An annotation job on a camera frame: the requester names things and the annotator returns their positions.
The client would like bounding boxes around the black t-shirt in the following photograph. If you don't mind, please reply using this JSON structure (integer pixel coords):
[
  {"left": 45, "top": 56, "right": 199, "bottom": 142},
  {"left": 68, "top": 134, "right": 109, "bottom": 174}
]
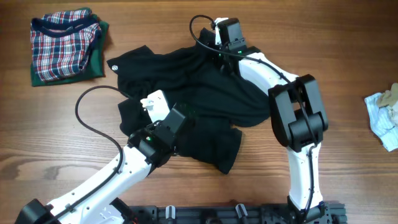
[{"left": 107, "top": 44, "right": 270, "bottom": 174}]

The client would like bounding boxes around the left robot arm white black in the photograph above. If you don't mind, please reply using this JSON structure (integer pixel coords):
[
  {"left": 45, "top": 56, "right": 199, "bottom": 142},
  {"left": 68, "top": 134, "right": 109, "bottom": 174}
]
[{"left": 16, "top": 103, "right": 196, "bottom": 223}]

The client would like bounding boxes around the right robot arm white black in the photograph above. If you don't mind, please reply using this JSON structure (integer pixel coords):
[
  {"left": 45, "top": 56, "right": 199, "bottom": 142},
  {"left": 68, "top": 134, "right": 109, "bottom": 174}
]
[{"left": 213, "top": 17, "right": 328, "bottom": 223}]

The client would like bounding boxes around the green folded shirt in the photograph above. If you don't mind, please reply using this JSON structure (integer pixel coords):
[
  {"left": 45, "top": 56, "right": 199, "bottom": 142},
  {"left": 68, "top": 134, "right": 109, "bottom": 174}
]
[{"left": 30, "top": 13, "right": 109, "bottom": 87}]

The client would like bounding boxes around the crumpled light blue cloth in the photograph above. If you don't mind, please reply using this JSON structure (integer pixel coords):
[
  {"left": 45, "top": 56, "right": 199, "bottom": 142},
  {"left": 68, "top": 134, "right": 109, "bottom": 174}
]
[{"left": 364, "top": 93, "right": 397, "bottom": 152}]

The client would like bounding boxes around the beige crumpled cloth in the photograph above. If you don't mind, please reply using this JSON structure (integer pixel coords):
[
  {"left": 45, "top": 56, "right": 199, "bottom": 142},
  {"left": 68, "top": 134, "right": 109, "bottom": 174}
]
[{"left": 376, "top": 83, "right": 398, "bottom": 108}]

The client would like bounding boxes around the plaid folded shirt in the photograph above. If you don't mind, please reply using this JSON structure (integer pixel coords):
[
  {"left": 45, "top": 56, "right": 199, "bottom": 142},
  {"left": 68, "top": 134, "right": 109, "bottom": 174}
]
[{"left": 30, "top": 8, "right": 101, "bottom": 83}]

